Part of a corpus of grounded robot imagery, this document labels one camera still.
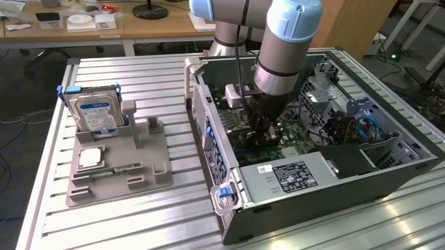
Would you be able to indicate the silver CPU chip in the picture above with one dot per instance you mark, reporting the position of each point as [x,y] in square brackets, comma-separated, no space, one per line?
[91,157]

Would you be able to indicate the white table frame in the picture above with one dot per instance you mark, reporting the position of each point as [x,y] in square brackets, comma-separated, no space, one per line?
[410,26]

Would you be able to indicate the green motherboard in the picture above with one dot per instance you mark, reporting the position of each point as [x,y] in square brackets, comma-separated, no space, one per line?
[295,132]

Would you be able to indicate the white paper slip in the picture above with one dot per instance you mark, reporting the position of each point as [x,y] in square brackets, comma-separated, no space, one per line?
[17,26]

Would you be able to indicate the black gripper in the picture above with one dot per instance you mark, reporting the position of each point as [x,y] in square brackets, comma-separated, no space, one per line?
[268,109]

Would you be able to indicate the wooden cabinet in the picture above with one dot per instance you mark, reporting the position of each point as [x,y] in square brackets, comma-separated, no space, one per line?
[354,23]

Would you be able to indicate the red packet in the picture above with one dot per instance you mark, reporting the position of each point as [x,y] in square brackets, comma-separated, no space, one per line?
[107,8]

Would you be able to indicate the white round dish box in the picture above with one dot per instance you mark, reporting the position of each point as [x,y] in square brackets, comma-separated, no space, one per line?
[81,23]

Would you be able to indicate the blue case latch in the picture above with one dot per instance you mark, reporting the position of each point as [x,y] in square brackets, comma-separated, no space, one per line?
[222,191]

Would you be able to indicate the hard disk blue caddy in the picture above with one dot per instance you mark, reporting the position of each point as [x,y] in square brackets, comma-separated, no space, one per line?
[93,114]

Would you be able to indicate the grey parts rack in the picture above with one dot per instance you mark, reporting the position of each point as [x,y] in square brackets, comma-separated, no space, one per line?
[124,161]

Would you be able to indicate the grey power supply unit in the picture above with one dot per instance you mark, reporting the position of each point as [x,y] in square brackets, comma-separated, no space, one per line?
[278,177]

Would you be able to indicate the metal disk bay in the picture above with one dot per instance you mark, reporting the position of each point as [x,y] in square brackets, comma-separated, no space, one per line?
[323,93]

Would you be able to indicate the wooden desk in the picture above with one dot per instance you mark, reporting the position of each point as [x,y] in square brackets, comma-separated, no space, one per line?
[156,28]

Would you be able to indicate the green RAM stick white label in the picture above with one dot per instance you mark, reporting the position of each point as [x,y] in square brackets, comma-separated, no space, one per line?
[111,170]

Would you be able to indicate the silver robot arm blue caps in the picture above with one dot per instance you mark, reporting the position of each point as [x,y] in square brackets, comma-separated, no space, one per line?
[280,52]

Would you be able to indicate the white box black lid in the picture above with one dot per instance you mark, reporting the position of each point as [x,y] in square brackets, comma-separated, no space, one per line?
[49,20]

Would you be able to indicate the white paper stack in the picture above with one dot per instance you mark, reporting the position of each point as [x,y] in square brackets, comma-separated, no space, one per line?
[202,25]

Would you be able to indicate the grey open PC case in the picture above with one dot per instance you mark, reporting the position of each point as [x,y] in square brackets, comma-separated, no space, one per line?
[313,208]

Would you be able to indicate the black round lamp base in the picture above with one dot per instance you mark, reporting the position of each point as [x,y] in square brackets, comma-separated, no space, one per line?
[150,11]

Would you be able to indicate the green indicator light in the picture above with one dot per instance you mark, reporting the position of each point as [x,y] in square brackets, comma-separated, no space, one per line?
[394,56]

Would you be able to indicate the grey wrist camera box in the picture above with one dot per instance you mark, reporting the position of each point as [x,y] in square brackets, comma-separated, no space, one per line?
[234,96]

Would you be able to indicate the green graphics card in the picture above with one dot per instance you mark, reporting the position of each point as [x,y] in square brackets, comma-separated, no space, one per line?
[251,140]

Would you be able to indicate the small white box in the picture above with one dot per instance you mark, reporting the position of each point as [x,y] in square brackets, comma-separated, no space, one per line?
[104,22]

